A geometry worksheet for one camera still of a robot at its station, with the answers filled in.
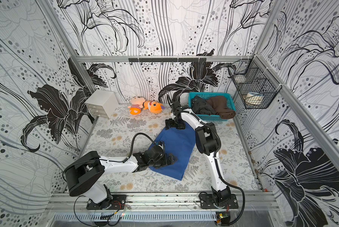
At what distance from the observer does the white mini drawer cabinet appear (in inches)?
40.8

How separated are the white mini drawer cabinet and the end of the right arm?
485 millimetres

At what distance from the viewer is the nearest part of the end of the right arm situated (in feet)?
2.56
